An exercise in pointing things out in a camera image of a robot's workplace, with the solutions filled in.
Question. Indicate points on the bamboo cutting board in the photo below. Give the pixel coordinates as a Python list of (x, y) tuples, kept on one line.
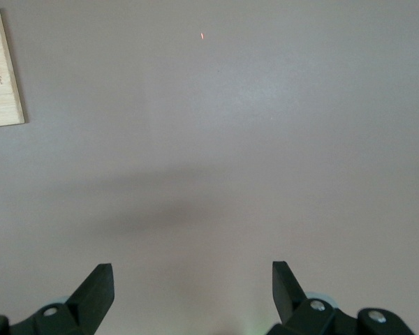
[(0, 87)]

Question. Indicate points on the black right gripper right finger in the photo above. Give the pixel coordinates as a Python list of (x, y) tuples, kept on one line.
[(293, 307)]

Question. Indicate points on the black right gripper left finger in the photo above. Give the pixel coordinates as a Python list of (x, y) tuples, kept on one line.
[(87, 303)]

